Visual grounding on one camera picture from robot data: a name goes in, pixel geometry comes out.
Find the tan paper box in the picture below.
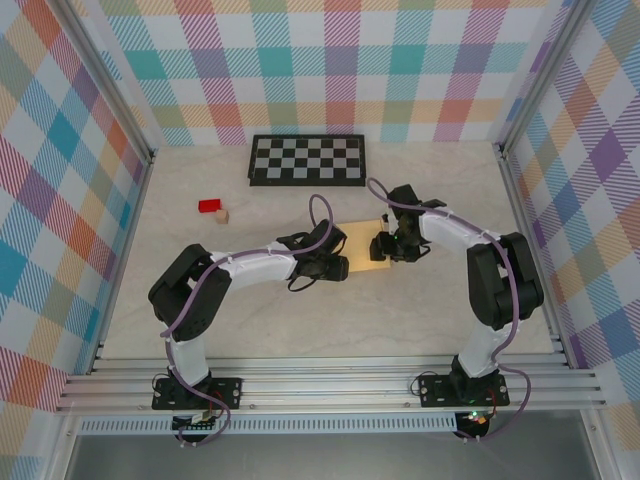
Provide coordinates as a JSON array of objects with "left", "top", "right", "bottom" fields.
[{"left": 337, "top": 218, "right": 394, "bottom": 275}]

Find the black grey checkerboard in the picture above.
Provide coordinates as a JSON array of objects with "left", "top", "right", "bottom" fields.
[{"left": 246, "top": 133, "right": 368, "bottom": 188}]

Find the aluminium side rail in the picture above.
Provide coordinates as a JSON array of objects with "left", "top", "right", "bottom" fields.
[
  {"left": 88, "top": 149, "right": 157, "bottom": 376},
  {"left": 494, "top": 144, "right": 574, "bottom": 369}
]

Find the aluminium mounting rail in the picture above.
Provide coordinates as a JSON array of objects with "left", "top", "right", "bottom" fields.
[{"left": 54, "top": 355, "right": 609, "bottom": 414}]

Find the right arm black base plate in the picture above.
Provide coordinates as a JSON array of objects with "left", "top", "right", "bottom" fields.
[{"left": 418, "top": 374, "right": 511, "bottom": 409}]

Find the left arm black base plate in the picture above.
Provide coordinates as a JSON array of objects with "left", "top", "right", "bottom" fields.
[{"left": 151, "top": 377, "right": 243, "bottom": 412}]

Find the slotted grey cable duct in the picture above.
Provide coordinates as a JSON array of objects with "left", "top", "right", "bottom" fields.
[{"left": 78, "top": 418, "right": 459, "bottom": 435}]

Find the aluminium frame post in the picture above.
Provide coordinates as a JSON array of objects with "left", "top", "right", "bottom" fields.
[
  {"left": 492, "top": 0, "right": 596, "bottom": 156},
  {"left": 49, "top": 0, "right": 156, "bottom": 164}
]

